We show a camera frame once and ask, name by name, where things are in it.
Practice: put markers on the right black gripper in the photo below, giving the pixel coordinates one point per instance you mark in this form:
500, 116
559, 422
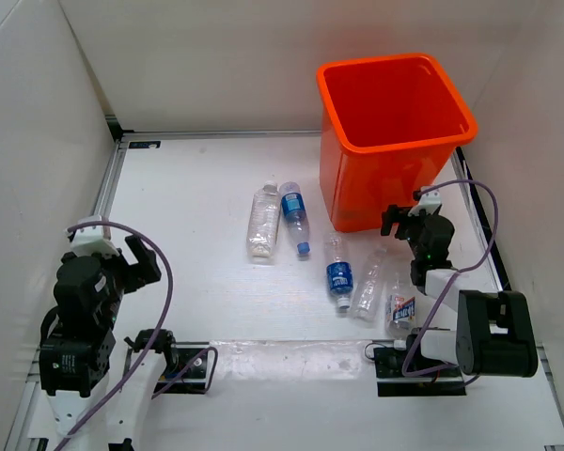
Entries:
395, 214

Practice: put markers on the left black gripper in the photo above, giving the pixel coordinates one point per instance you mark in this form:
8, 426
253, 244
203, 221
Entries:
146, 269

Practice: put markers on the blue label bottle white cap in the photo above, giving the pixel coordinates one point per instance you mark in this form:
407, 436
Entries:
339, 273

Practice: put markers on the white orange label bottle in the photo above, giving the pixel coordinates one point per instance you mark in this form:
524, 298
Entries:
400, 316

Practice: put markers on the clear unlabelled plastic bottle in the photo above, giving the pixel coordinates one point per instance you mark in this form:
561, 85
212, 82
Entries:
370, 287

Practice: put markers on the clear bottle white cap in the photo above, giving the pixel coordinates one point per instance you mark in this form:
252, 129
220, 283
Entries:
262, 231

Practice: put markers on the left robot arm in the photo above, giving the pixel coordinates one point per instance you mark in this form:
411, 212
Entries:
77, 341

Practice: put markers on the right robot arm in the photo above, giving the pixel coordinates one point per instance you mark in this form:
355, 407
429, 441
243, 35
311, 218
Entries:
480, 333

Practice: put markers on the orange plastic bin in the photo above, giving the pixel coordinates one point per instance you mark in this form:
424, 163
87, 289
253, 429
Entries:
389, 125

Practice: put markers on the small black label sticker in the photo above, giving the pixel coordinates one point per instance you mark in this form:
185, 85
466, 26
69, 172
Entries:
144, 144

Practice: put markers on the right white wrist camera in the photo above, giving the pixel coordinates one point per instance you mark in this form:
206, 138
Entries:
429, 202

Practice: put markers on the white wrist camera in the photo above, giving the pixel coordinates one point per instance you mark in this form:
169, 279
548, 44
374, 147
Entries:
429, 202
93, 240

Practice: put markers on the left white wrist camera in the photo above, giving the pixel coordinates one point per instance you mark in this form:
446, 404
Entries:
93, 240

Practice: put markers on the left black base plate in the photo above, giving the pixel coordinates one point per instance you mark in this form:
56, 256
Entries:
194, 380

